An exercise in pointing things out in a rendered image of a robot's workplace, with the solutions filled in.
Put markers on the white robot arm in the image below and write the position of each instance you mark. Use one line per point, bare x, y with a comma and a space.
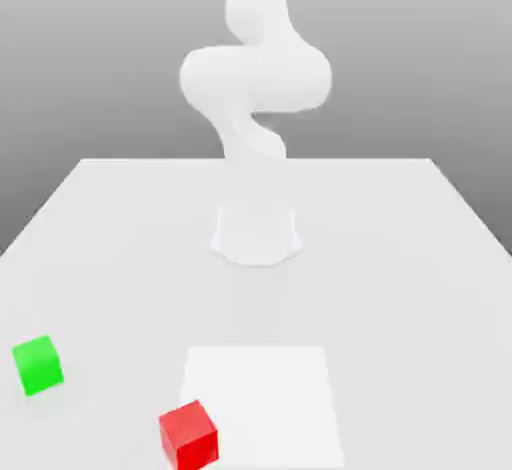
256, 78

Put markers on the small red cube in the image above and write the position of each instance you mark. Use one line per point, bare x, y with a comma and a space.
188, 434

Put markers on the small green cube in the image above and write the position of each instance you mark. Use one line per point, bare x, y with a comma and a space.
38, 366

